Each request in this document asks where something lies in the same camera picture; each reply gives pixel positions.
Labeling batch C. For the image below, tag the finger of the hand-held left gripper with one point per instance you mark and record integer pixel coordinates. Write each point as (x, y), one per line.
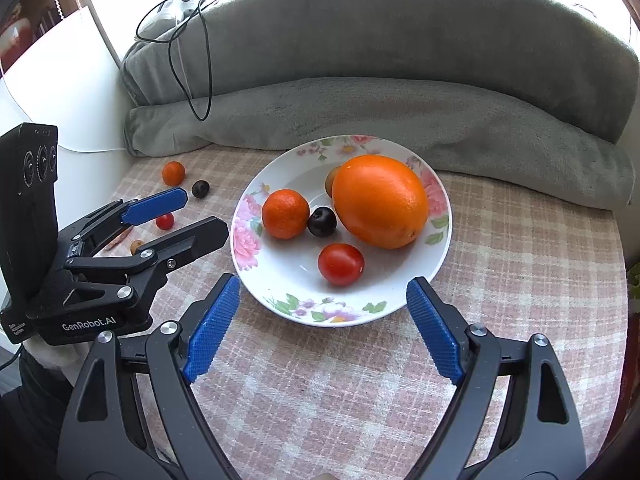
(200, 235)
(155, 205)

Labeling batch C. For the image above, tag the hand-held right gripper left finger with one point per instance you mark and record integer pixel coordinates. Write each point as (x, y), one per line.
(212, 327)

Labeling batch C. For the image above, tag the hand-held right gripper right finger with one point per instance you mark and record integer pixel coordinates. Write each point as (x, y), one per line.
(435, 330)

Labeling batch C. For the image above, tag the red cherry tomato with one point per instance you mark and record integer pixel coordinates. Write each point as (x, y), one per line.
(164, 220)
(341, 264)

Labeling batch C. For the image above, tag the small tangerine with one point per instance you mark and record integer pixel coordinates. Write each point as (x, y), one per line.
(285, 213)
(173, 173)

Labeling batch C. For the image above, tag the brown longan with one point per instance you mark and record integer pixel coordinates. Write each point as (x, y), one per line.
(136, 246)
(331, 182)

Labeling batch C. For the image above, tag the dark plum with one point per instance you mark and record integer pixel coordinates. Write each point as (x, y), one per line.
(321, 221)
(200, 189)

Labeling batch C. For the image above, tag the plastic snack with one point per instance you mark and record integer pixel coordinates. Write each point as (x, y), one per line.
(120, 241)

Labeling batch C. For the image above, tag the floral white plate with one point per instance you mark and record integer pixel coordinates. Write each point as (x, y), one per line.
(295, 265)

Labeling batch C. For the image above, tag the large orange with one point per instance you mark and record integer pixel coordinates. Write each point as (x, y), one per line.
(380, 202)

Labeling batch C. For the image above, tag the person's left forearm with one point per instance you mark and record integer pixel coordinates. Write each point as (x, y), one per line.
(40, 390)

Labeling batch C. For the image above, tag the pink checked cloth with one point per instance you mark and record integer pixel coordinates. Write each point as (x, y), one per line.
(350, 385)

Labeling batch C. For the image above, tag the white charger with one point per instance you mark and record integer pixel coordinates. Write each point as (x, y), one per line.
(172, 10)

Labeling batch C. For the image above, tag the thin grey folded blanket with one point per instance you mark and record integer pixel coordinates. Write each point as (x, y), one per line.
(400, 130)

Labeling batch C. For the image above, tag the thick grey folded blanket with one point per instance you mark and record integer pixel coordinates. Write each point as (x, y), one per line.
(400, 35)

